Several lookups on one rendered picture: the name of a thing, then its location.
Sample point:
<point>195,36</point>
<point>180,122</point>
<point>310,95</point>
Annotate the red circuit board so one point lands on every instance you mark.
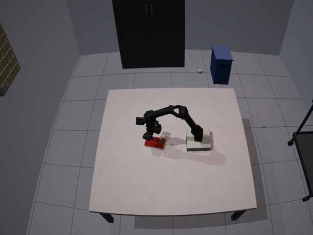
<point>155,142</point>

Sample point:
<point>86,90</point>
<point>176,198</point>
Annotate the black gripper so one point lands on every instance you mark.
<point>148,134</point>

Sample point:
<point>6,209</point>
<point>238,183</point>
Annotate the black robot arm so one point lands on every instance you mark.
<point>150,117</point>

